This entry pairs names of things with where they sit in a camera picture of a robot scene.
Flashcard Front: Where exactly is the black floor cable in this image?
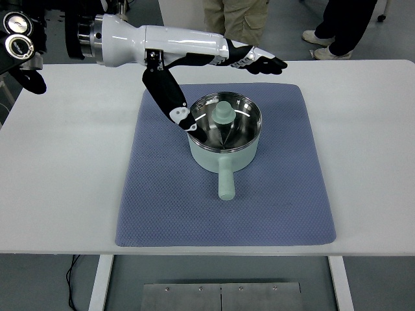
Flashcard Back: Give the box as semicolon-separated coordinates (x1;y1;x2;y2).
65;254;82;311

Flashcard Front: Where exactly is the white pedestal cabinet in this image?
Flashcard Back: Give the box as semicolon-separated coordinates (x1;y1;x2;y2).
158;0;205;32

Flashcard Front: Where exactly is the person in beige trousers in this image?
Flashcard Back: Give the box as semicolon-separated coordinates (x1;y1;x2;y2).
202;0;270;47

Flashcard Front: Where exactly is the green pot with handle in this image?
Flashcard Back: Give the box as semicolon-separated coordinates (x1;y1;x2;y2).
186;91;264;202

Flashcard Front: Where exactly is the person in black trousers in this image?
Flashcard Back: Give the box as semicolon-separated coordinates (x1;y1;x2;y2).
302;0;379;61

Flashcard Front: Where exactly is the grey metal plate with screws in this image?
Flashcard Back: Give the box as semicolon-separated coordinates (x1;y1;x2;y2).
143;282;303;311

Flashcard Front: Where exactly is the blue textured mat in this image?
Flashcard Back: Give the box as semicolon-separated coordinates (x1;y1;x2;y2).
115;82;337;248

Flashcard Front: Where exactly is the white table leg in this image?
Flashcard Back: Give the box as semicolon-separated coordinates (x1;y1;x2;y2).
88;255;115;311
327;256;355;311

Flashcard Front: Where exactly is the glass lid with green knob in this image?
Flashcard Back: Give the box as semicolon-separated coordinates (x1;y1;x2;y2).
187;92;263;152

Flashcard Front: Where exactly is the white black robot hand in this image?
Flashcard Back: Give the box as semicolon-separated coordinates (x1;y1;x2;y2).
95;14;289;141

